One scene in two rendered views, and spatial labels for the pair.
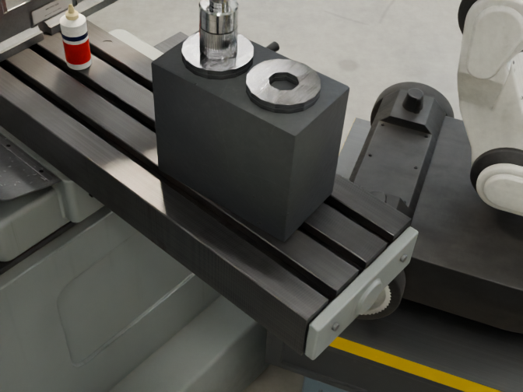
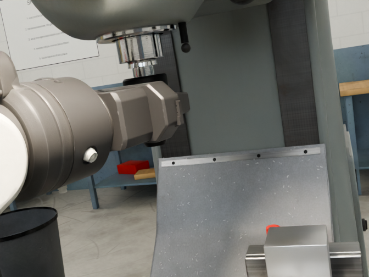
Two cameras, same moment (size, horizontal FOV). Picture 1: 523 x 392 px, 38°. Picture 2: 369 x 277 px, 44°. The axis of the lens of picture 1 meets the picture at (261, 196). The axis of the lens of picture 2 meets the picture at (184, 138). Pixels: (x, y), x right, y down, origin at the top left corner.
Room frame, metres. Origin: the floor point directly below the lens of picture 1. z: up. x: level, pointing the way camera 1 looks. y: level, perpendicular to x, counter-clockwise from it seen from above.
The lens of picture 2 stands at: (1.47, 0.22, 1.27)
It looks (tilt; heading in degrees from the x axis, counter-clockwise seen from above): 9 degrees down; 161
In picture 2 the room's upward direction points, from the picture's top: 9 degrees counter-clockwise
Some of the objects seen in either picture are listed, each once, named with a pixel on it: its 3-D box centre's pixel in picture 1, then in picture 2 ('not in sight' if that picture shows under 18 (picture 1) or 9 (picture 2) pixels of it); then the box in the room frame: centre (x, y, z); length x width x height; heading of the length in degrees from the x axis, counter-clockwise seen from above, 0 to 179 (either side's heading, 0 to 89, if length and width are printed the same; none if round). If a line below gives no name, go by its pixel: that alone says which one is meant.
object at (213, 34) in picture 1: (218, 29); not in sight; (0.78, 0.07, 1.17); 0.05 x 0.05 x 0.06
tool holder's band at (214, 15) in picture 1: (219, 6); not in sight; (0.78, 0.07, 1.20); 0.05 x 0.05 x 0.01
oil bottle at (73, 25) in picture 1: (75, 34); not in sight; (1.00, 0.31, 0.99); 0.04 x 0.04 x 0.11
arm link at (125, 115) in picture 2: not in sight; (89, 126); (1.06, 0.28, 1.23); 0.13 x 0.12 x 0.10; 37
